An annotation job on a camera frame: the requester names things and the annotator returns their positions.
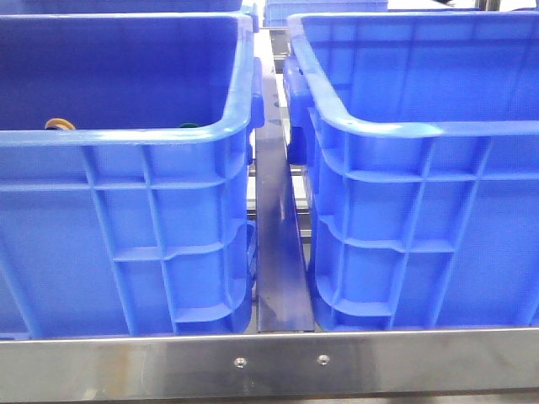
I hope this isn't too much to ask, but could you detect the rail screw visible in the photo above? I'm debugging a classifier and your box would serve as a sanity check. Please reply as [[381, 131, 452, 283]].
[[233, 357, 248, 369], [317, 354, 330, 366]]

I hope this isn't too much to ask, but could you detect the blue plastic bin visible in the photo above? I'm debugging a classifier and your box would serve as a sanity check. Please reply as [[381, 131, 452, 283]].
[[1, 13, 264, 340], [285, 11, 538, 331]]

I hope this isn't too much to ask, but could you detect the right rail screw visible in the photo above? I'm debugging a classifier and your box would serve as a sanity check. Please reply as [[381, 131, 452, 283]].
[[317, 354, 330, 366]]

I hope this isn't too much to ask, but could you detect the right blue plastic bin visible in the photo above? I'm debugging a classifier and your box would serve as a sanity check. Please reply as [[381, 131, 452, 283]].
[[285, 11, 538, 331]]

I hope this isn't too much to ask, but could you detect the left rail screw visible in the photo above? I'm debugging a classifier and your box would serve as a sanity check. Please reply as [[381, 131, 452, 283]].
[[233, 357, 248, 369]]

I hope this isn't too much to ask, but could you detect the green push button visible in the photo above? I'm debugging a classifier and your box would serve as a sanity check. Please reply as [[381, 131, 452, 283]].
[[179, 122, 200, 129]]

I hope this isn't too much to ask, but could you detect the rear left blue bin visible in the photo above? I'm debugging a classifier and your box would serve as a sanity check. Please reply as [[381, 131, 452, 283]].
[[1, 0, 259, 32]]

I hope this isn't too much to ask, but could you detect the left blue plastic bin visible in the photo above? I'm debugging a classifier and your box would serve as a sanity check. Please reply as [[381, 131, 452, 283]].
[[1, 13, 264, 340]]

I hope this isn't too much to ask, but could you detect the stainless steel front rail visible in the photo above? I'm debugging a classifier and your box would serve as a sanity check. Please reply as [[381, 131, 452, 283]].
[[1, 328, 538, 402]]

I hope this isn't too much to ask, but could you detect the rear right blue bin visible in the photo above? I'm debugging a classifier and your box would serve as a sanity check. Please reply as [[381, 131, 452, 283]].
[[264, 0, 388, 28]]

